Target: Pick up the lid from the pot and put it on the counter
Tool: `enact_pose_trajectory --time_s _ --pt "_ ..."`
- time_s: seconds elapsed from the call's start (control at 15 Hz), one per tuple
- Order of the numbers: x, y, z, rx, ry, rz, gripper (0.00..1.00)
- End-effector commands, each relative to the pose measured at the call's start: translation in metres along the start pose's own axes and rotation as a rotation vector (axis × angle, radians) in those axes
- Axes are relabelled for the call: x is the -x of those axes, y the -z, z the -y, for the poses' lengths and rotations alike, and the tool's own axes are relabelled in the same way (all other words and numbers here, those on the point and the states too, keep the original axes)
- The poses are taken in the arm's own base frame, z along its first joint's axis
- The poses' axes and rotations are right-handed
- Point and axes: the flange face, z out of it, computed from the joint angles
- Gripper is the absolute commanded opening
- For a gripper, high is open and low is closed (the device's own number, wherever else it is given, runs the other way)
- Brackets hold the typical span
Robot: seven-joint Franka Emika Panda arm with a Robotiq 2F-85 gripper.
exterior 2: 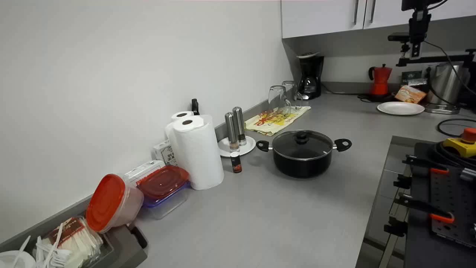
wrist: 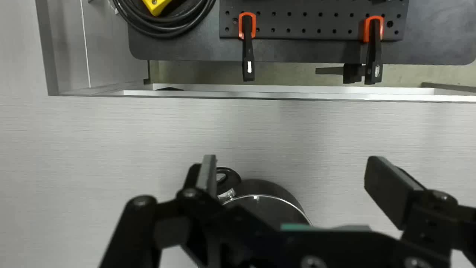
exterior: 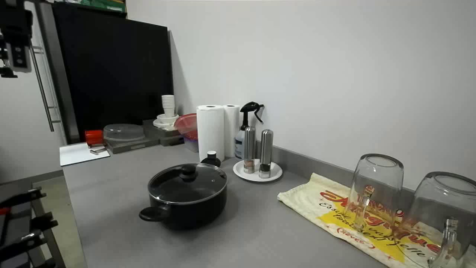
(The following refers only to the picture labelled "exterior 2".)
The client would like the glass pot lid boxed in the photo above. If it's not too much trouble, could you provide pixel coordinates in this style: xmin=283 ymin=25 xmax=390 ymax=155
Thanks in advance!
xmin=272 ymin=129 xmax=333 ymax=159

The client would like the black cooking pot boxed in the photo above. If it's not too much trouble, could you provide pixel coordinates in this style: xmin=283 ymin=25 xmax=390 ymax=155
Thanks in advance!
xmin=256 ymin=129 xmax=353 ymax=178

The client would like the red lid food container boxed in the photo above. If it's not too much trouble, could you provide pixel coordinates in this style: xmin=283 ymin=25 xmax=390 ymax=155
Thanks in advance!
xmin=137 ymin=165 xmax=190 ymax=220

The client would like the tub with orange lid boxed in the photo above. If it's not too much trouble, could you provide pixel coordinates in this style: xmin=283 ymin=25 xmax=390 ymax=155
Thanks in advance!
xmin=86 ymin=174 xmax=144 ymax=233

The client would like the red moka pot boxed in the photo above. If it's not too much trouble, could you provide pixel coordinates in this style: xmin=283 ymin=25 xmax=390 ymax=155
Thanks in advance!
xmin=367 ymin=64 xmax=391 ymax=96

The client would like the left steel pepper mill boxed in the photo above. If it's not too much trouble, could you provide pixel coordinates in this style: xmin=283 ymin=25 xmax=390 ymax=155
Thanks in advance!
xmin=225 ymin=111 xmax=240 ymax=150

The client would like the white round saucer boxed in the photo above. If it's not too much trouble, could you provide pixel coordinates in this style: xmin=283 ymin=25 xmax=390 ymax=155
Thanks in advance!
xmin=219 ymin=135 xmax=256 ymax=158

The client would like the right steel salt mill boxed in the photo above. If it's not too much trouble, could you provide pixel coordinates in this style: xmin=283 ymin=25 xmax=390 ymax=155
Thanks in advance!
xmin=232 ymin=105 xmax=247 ymax=144

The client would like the small brown spice bottle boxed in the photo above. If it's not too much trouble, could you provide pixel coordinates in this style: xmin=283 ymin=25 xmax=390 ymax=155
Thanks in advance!
xmin=231 ymin=156 xmax=242 ymax=172

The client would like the front paper towel roll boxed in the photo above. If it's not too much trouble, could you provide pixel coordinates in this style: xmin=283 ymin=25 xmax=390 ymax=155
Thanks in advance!
xmin=173 ymin=116 xmax=223 ymax=190

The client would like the paper towel roll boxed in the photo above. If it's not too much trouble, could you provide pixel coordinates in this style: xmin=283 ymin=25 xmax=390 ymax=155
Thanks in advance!
xmin=165 ymin=110 xmax=193 ymax=144
xmin=173 ymin=116 xmax=223 ymax=190

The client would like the upside down drinking glass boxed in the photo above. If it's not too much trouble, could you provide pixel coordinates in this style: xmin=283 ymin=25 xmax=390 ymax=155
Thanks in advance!
xmin=268 ymin=85 xmax=287 ymax=107

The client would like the spray bottle black trigger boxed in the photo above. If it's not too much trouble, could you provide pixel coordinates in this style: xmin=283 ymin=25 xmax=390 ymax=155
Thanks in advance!
xmin=190 ymin=98 xmax=199 ymax=114

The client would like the rear paper towel roll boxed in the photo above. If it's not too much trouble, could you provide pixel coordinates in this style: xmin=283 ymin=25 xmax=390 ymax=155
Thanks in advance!
xmin=165 ymin=110 xmax=193 ymax=144

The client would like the black coffee maker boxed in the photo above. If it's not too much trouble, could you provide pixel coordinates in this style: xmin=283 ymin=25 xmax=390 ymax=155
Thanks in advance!
xmin=298 ymin=53 xmax=324 ymax=99

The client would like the white upper cabinet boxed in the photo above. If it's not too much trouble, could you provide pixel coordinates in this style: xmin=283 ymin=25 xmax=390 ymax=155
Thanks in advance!
xmin=280 ymin=0 xmax=476 ymax=40

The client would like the white plate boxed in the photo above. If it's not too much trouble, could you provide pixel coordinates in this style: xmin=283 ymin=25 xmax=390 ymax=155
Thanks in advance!
xmin=376 ymin=101 xmax=425 ymax=116

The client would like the orange snack packet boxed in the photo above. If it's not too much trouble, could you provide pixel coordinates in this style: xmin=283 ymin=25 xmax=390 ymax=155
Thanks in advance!
xmin=396 ymin=85 xmax=425 ymax=104

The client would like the black orange clamp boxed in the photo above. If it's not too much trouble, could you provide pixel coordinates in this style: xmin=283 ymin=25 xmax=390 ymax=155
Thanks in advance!
xmin=384 ymin=193 xmax=455 ymax=236

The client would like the grey cutlery tray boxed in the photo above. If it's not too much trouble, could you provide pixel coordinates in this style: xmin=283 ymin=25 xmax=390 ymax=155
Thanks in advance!
xmin=0 ymin=214 xmax=147 ymax=268

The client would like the steel electric kettle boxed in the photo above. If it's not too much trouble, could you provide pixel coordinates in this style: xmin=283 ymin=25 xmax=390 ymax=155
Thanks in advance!
xmin=428 ymin=64 xmax=469 ymax=108

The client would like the yellow emergency stop button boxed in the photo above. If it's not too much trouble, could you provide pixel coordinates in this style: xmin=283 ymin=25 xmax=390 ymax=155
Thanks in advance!
xmin=443 ymin=128 xmax=476 ymax=158

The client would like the white wall power strip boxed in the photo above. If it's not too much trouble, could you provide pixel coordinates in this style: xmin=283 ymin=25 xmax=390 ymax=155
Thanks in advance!
xmin=123 ymin=140 xmax=176 ymax=181

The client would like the black camera on mount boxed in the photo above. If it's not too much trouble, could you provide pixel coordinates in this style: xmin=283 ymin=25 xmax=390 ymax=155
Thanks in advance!
xmin=388 ymin=0 xmax=448 ymax=58

